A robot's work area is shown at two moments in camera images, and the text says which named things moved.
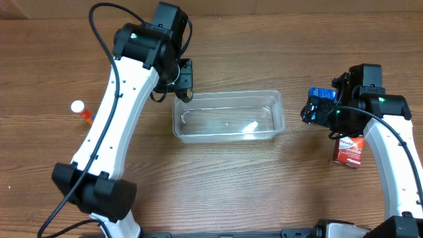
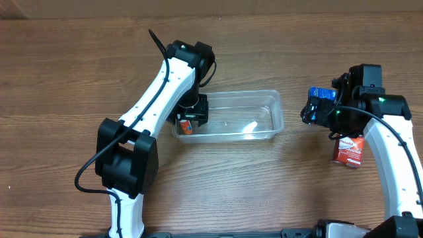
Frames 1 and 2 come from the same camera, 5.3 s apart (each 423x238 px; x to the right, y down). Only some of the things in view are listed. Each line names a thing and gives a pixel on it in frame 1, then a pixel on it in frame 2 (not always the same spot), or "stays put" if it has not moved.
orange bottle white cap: [78, 106] → [186, 126]
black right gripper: [314, 110] stays put
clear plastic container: [229, 116] stays put
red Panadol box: [349, 150] stays put
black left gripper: [184, 84] → [193, 112]
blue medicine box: [323, 92] stays put
